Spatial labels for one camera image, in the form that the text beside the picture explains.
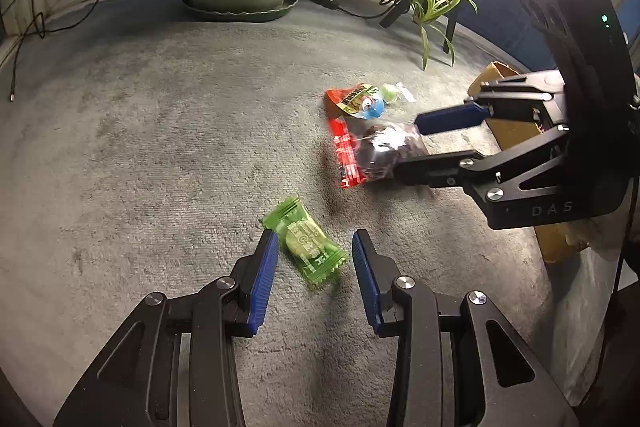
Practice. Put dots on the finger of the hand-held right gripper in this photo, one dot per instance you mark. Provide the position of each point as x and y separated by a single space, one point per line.
450 119
430 169

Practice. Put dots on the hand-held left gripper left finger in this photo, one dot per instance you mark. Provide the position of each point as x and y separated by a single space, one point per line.
262 277

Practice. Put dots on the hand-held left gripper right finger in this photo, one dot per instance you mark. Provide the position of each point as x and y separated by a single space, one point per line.
365 277

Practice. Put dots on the clear red dried fruit packet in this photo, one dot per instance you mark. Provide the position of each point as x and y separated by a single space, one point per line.
380 147

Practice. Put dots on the green snack packet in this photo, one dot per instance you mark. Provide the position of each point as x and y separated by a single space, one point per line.
305 242

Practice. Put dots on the cardboard box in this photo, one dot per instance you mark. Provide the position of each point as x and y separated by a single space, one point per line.
555 242

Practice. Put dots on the person's right forearm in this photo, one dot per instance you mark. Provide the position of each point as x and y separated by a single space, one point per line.
620 357

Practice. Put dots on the green candy in clear wrapper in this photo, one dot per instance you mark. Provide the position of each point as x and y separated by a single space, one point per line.
391 92

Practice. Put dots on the red yellow snack packet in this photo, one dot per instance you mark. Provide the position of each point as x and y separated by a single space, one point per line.
350 99

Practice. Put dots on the green pot saucer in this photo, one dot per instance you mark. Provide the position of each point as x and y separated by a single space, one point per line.
235 14

